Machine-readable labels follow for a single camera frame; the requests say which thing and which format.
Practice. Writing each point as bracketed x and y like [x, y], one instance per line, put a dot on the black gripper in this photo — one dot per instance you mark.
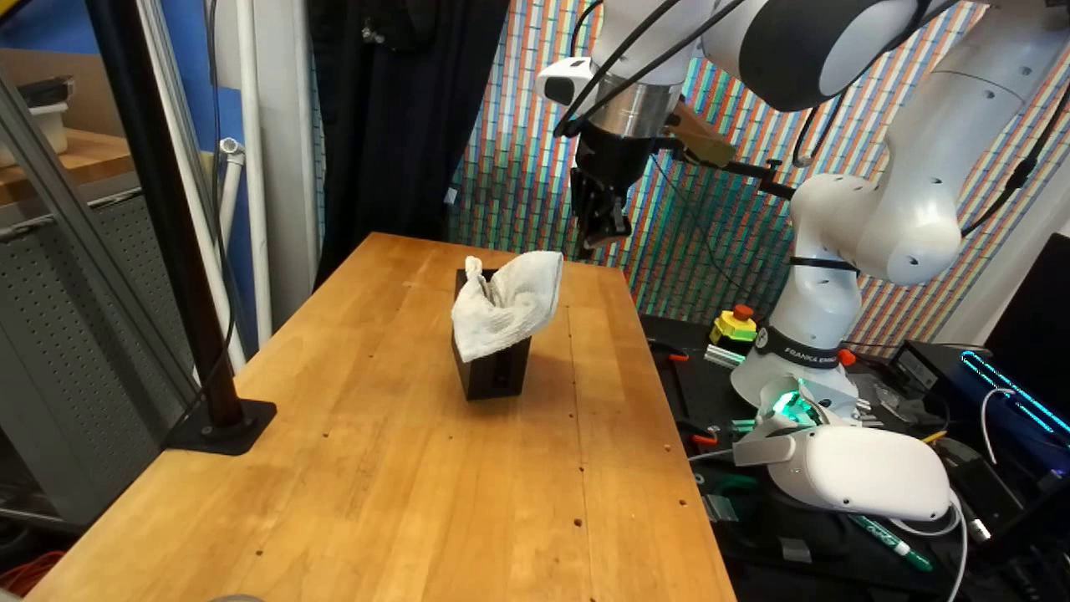
[607, 168]

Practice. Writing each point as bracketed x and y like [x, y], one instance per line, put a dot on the yellow red emergency stop button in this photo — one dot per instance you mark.
[736, 328]

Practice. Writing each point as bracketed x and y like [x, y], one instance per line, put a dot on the black camera mount rod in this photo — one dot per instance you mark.
[772, 177]

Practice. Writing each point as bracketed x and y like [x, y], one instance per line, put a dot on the black curtain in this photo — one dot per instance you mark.
[390, 134]

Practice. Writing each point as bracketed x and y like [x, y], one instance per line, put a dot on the green marker pen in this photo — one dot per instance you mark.
[890, 543]

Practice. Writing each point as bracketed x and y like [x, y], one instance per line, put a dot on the grey diagonal frame bar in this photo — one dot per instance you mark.
[84, 223]

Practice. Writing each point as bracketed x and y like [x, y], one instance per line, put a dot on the black plastic tray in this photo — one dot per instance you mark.
[489, 380]

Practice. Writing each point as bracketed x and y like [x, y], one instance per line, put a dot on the brown wrist mount block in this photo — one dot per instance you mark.
[703, 134]

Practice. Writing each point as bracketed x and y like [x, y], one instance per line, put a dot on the white plastic bin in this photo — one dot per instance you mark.
[46, 118]

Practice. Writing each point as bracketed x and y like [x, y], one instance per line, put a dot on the silver aluminium frame post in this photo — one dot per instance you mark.
[234, 245]

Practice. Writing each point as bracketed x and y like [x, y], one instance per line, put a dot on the white terry towel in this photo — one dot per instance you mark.
[508, 305]

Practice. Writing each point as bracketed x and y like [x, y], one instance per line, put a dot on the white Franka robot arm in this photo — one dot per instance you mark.
[923, 168]

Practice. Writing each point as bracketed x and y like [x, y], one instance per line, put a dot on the blue edged black case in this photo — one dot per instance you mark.
[1005, 403]

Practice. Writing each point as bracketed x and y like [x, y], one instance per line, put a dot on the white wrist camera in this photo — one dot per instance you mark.
[566, 80]

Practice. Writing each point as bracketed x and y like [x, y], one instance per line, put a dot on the black pole with base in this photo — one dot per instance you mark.
[169, 223]

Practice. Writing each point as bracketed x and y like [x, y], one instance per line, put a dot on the white VR headset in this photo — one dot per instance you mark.
[870, 473]

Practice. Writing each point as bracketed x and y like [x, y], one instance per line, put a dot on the wooden shelf top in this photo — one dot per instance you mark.
[77, 155]

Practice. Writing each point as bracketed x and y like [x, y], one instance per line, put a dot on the grey pegboard cabinet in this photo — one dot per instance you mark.
[70, 337]

